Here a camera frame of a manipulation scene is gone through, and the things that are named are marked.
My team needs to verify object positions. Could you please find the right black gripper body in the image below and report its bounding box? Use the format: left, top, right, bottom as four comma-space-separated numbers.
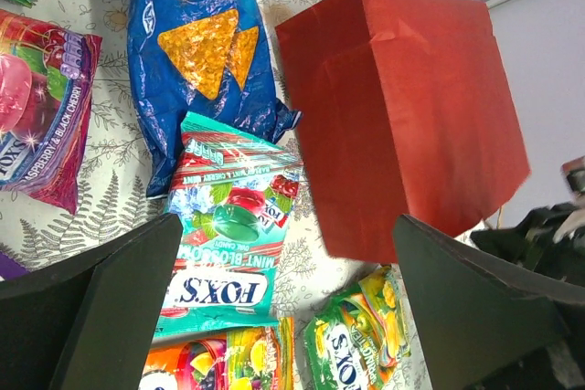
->
471, 203, 584, 285

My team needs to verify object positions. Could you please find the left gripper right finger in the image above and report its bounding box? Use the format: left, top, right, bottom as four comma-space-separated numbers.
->
393, 216, 584, 389

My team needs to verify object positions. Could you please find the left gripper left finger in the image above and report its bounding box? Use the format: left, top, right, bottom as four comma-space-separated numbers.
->
1, 214, 183, 389

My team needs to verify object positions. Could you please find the purple candy bag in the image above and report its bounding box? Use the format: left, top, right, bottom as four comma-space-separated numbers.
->
1, 11, 102, 214
0, 252, 28, 281

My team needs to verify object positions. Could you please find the orange Fox's candy bag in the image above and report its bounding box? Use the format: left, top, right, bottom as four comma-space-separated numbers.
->
138, 317, 294, 390

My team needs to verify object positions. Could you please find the red paper bag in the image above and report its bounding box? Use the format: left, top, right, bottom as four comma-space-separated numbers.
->
276, 0, 530, 264

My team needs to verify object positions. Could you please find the teal mint candy bag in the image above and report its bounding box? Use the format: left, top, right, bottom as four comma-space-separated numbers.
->
154, 112, 303, 339

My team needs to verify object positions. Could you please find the blue tortilla chips bag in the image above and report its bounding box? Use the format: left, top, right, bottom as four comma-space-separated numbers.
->
127, 0, 301, 198

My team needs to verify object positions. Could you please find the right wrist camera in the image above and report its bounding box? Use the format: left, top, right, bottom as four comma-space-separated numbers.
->
550, 156, 585, 245

